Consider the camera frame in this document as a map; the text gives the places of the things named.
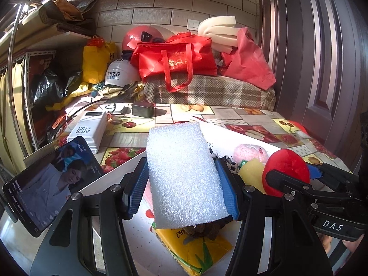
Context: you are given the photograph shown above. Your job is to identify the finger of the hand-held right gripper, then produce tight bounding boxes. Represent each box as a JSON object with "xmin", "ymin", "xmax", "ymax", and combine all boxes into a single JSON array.
[
  {"xmin": 265, "ymin": 169, "xmax": 356, "ymax": 211},
  {"xmin": 306, "ymin": 162, "xmax": 360, "ymax": 194}
]

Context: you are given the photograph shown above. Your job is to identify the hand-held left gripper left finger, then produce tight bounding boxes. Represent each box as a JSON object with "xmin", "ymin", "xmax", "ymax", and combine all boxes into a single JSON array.
[{"xmin": 29, "ymin": 157, "xmax": 148, "ymax": 276}]

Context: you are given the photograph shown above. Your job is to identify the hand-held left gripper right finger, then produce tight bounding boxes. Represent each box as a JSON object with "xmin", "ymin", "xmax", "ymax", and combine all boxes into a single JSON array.
[{"xmin": 215, "ymin": 158, "xmax": 330, "ymax": 276}]

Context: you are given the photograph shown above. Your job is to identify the red plush toy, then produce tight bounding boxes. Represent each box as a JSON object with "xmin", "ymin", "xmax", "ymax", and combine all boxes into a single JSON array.
[{"xmin": 263, "ymin": 149, "xmax": 311, "ymax": 198}]

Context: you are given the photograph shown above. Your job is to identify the pink plush toy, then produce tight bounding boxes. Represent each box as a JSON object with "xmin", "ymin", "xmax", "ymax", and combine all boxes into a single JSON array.
[{"xmin": 232, "ymin": 143, "xmax": 269, "ymax": 164}]

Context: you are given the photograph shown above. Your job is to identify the brown knit item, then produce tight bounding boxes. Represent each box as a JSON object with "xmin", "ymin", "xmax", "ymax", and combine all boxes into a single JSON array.
[{"xmin": 184, "ymin": 217, "xmax": 233, "ymax": 240}]

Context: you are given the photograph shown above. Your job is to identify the white foam block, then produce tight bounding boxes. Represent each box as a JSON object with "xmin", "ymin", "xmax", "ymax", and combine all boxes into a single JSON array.
[{"xmin": 146, "ymin": 122, "xmax": 230, "ymax": 230}]

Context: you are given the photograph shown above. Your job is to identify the white cardboard box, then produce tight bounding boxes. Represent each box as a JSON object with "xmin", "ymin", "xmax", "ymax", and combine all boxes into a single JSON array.
[{"xmin": 78, "ymin": 121, "xmax": 355, "ymax": 276}]

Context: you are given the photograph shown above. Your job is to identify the pink packet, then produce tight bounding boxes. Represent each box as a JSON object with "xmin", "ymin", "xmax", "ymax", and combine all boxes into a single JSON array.
[{"xmin": 142, "ymin": 181, "xmax": 156, "ymax": 227}]

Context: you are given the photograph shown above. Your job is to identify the yellow plush toy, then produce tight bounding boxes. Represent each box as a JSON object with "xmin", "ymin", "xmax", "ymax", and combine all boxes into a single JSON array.
[{"xmin": 238, "ymin": 159, "xmax": 269, "ymax": 194}]

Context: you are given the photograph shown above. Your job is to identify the yellow printed packet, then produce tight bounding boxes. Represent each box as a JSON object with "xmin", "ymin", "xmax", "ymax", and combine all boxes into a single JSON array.
[{"xmin": 155, "ymin": 227, "xmax": 234, "ymax": 275}]

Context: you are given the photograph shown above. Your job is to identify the white power bank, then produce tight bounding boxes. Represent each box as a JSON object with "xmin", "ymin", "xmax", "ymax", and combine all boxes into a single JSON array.
[{"xmin": 67, "ymin": 111, "xmax": 108, "ymax": 153}]

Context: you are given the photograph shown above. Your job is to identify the black charger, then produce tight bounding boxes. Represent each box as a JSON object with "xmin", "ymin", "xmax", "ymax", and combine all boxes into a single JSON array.
[{"xmin": 132, "ymin": 102, "xmax": 156, "ymax": 118}]

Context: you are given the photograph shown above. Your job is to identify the white round charger pad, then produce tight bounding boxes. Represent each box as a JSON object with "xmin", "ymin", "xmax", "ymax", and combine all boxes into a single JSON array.
[{"xmin": 108, "ymin": 105, "xmax": 131, "ymax": 115}]

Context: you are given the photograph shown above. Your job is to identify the black smartphone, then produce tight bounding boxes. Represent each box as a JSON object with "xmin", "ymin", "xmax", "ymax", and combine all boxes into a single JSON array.
[{"xmin": 3, "ymin": 136, "xmax": 105, "ymax": 238}]

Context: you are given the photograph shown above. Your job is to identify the plaid covered furniture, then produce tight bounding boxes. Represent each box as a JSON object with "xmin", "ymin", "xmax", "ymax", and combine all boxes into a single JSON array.
[{"xmin": 144, "ymin": 73, "xmax": 276, "ymax": 111}]

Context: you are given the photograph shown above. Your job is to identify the grey metal door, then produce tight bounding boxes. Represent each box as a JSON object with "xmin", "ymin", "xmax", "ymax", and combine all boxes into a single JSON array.
[{"xmin": 257, "ymin": 0, "xmax": 368, "ymax": 161}]

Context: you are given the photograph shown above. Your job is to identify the yellow crumpled cloth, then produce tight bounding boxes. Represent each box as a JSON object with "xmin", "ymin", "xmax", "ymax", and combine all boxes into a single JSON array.
[{"xmin": 46, "ymin": 82, "xmax": 146, "ymax": 112}]

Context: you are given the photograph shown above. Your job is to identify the white helmet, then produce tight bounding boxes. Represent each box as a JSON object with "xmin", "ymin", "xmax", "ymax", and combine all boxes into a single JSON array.
[{"xmin": 105, "ymin": 59, "xmax": 141, "ymax": 87}]

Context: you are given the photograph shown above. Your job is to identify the red fabric bag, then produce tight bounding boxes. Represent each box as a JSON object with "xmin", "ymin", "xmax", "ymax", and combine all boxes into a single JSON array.
[{"xmin": 220, "ymin": 27, "xmax": 277, "ymax": 90}]

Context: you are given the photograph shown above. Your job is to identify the yellow bag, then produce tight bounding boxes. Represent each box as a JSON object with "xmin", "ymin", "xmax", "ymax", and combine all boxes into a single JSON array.
[{"xmin": 82, "ymin": 36, "xmax": 118, "ymax": 84}]

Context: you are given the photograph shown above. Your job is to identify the red tote bag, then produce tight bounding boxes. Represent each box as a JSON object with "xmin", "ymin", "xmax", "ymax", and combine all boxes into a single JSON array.
[{"xmin": 130, "ymin": 32, "xmax": 218, "ymax": 93}]

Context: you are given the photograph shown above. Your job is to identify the black plastic bag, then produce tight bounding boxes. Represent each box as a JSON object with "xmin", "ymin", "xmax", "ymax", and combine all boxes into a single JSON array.
[{"xmin": 34, "ymin": 69, "xmax": 84, "ymax": 107}]

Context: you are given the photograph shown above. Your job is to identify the yellow curtain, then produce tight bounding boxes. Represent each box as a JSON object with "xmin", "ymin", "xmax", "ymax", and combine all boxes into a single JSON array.
[{"xmin": 0, "ymin": 60, "xmax": 31, "ymax": 176}]

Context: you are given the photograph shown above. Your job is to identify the red helmet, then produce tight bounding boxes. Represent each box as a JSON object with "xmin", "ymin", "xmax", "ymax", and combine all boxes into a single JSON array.
[{"xmin": 121, "ymin": 25, "xmax": 164, "ymax": 56}]

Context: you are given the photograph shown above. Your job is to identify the cream foam sheets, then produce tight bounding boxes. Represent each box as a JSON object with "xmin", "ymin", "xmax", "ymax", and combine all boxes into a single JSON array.
[{"xmin": 197, "ymin": 16, "xmax": 243, "ymax": 55}]

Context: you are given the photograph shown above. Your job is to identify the stack of cardboard sheets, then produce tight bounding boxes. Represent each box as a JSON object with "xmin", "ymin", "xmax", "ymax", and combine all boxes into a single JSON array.
[{"xmin": 0, "ymin": 0, "xmax": 100, "ymax": 52}]

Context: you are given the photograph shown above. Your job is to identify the black cable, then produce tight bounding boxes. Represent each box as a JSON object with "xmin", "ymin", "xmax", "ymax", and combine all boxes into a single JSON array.
[{"xmin": 53, "ymin": 98, "xmax": 118, "ymax": 130}]

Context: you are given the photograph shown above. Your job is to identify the steel pipe rail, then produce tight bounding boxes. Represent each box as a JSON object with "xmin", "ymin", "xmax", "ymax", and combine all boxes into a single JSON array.
[{"xmin": 7, "ymin": 0, "xmax": 58, "ymax": 72}]

